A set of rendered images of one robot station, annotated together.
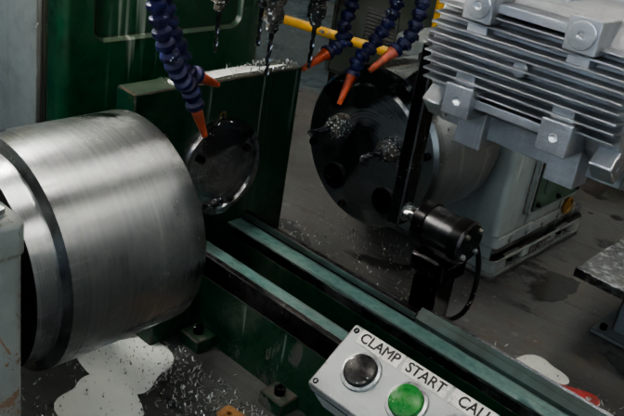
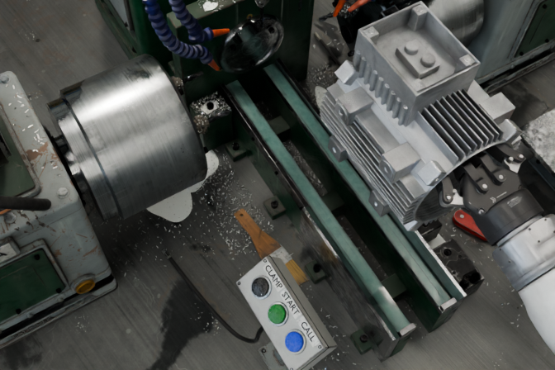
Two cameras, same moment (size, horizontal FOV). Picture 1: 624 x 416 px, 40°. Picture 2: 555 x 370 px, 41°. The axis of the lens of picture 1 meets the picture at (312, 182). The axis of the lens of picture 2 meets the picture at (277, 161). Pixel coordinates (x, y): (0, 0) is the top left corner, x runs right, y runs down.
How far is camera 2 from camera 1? 0.70 m
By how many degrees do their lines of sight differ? 37
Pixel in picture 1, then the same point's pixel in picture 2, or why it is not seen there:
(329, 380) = (245, 285)
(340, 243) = not seen: hidden behind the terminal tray
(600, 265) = (539, 127)
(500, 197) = (481, 54)
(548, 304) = not seen: hidden behind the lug
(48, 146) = (101, 117)
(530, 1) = (379, 112)
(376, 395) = (265, 303)
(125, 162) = (149, 124)
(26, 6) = not seen: outside the picture
